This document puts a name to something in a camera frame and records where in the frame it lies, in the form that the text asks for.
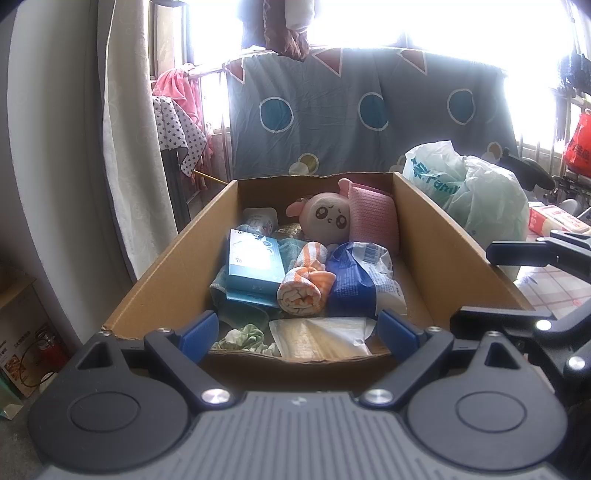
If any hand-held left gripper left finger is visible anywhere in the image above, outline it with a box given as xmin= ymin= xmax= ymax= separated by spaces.
xmin=76 ymin=310 xmax=236 ymax=408

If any pink checkered tablecloth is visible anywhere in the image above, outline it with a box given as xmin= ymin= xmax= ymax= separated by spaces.
xmin=512 ymin=231 xmax=591 ymax=326

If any cardboard box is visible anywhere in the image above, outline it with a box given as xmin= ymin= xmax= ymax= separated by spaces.
xmin=100 ymin=172 xmax=535 ymax=371

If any blue printed blanket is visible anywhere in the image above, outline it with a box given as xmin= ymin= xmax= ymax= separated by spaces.
xmin=223 ymin=46 xmax=519 ymax=182

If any orange striped towel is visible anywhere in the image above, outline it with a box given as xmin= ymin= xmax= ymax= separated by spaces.
xmin=276 ymin=241 xmax=338 ymax=319

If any black chair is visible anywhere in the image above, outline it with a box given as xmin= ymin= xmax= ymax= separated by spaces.
xmin=500 ymin=148 xmax=556 ymax=191

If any white star-print cloth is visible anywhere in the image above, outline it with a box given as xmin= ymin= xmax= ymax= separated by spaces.
xmin=152 ymin=96 xmax=209 ymax=179

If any red can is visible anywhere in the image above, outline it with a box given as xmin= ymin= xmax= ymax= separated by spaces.
xmin=36 ymin=324 xmax=71 ymax=371

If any green box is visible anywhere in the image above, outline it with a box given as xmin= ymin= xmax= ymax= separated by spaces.
xmin=0 ymin=369 xmax=25 ymax=422

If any blue white wet wipe packet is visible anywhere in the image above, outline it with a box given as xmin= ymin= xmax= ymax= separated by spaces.
xmin=324 ymin=242 xmax=408 ymax=318

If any pink cloth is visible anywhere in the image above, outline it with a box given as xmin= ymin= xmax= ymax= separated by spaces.
xmin=151 ymin=66 xmax=205 ymax=136

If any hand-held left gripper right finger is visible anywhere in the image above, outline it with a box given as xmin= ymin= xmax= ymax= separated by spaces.
xmin=360 ymin=308 xmax=515 ymax=408

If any red white carton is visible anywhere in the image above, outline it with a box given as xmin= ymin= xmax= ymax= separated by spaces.
xmin=527 ymin=205 xmax=591 ymax=239

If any pink plush toy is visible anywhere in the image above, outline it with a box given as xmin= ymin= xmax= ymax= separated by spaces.
xmin=285 ymin=178 xmax=355 ymax=246

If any yellow stick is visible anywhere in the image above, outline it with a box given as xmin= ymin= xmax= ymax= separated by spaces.
xmin=193 ymin=170 xmax=230 ymax=186

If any clear packet of beige sheets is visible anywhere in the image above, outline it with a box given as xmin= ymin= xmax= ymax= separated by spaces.
xmin=268 ymin=316 xmax=378 ymax=359

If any light blue tissue box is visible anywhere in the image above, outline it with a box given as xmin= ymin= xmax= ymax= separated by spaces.
xmin=225 ymin=228 xmax=286 ymax=306

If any printed cardboard carton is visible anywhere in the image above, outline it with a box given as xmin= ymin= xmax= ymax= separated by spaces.
xmin=0 ymin=271 xmax=71 ymax=398

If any black slatted stand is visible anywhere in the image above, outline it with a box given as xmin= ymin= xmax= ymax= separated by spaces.
xmin=161 ymin=148 xmax=191 ymax=227

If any white plastic bag teal print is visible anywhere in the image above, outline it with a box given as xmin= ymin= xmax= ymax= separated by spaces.
xmin=401 ymin=141 xmax=468 ymax=209

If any green scrunchie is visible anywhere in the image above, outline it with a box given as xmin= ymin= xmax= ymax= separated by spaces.
xmin=211 ymin=323 xmax=279 ymax=357

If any white printed packet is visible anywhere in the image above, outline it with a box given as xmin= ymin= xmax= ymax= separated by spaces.
xmin=241 ymin=208 xmax=279 ymax=237

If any pink folded towel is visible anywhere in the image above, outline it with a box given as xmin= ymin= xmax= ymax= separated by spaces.
xmin=346 ymin=182 xmax=401 ymax=256

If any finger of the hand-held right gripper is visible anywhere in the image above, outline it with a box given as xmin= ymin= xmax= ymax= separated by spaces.
xmin=449 ymin=306 xmax=591 ymax=408
xmin=486 ymin=231 xmax=591 ymax=278

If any light green plastic bag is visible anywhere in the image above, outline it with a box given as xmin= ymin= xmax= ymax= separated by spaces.
xmin=444 ymin=156 xmax=531 ymax=250

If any brown hanging garment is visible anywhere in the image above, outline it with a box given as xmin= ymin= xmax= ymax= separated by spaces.
xmin=262 ymin=0 xmax=312 ymax=62

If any dark hanging garment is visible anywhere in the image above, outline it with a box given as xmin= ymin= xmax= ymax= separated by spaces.
xmin=239 ymin=0 xmax=267 ymax=50

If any red plastic bag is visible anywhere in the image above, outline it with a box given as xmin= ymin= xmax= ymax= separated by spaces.
xmin=561 ymin=108 xmax=591 ymax=179

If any white curtain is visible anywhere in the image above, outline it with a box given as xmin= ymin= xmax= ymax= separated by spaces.
xmin=98 ymin=0 xmax=180 ymax=283

